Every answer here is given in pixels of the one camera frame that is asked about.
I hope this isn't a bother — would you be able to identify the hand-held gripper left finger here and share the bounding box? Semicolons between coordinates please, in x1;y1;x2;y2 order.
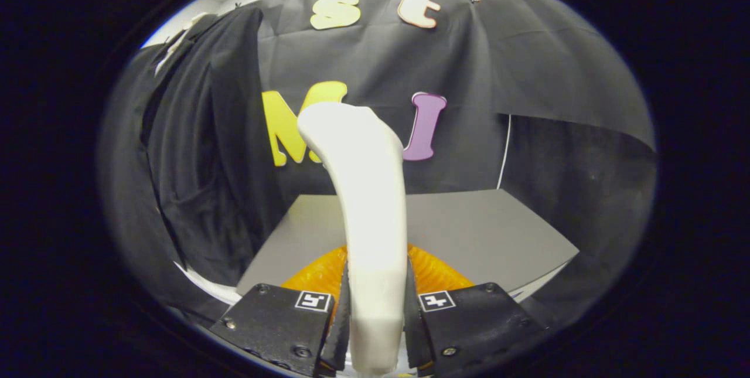
210;246;352;377

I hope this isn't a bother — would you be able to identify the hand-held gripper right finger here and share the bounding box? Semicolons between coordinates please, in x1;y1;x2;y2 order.
403;243;548;377

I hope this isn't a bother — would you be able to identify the white shirt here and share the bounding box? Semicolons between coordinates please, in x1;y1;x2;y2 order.
154;12;242;307

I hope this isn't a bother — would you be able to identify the white garment steamer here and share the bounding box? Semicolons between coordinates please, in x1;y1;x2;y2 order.
297;101;408;376

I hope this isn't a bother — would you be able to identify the black blazer jacket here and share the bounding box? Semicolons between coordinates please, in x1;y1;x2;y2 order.
141;8;294;288

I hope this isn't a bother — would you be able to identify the grey cabinet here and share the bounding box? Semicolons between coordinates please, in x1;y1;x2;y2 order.
236;189;581;302

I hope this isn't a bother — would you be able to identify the black backdrop cloth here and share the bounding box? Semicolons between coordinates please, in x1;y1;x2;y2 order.
100;0;656;332

